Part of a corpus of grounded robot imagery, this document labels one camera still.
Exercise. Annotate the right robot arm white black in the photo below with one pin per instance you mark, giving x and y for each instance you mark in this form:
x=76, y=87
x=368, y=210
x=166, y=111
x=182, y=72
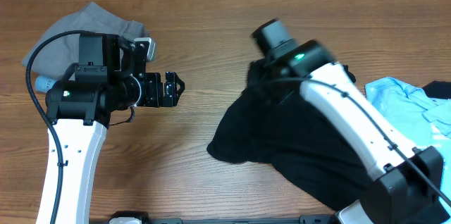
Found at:
x=406, y=179

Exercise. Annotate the black polo shirt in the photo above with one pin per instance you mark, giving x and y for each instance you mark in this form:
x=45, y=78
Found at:
x=287, y=132

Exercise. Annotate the dark navy garment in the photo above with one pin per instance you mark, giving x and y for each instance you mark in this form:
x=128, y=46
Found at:
x=438, y=90

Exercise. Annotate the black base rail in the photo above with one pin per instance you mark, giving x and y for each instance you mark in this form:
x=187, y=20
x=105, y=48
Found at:
x=138, y=217

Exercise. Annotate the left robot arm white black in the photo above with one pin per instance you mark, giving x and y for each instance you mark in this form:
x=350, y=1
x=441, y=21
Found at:
x=110, y=75

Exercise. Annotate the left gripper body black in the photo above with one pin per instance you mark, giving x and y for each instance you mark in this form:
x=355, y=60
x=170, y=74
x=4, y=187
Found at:
x=151, y=91

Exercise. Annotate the light blue shirt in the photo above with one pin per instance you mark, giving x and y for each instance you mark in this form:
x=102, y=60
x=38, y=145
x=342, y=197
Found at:
x=424, y=120

